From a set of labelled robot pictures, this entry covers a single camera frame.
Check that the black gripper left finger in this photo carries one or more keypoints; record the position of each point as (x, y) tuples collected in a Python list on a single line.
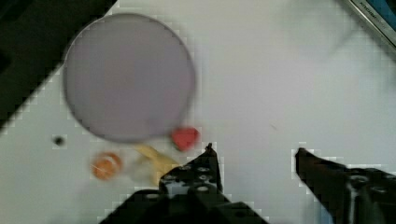
[(188, 194)]

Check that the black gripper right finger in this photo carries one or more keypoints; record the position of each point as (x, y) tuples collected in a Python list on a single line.
[(349, 195)]

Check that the peeled banana toy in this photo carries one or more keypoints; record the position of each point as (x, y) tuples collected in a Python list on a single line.
[(161, 164)]

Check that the red toy strawberry near plate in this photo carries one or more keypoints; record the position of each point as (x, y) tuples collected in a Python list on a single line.
[(184, 138)]

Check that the orange slice toy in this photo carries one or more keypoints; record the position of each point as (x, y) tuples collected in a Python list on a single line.
[(106, 165)]

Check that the grey round plate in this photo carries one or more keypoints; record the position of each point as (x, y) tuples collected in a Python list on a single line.
[(128, 77)]

